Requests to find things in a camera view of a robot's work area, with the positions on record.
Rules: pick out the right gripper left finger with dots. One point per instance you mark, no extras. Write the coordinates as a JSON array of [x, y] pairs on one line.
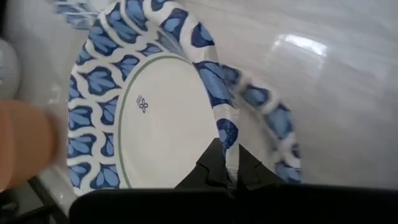
[[211, 168]]

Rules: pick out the blue patterned paper bowl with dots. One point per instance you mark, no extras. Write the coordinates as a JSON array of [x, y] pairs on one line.
[[280, 121], [161, 124]]

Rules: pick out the black metal table frame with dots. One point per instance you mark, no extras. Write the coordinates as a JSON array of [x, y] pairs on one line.
[[46, 199]]

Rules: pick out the orange plastic bowl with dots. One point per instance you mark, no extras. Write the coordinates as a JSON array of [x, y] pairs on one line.
[[25, 140]]

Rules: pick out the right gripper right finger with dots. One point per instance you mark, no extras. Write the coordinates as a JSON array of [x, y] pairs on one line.
[[252, 174]]

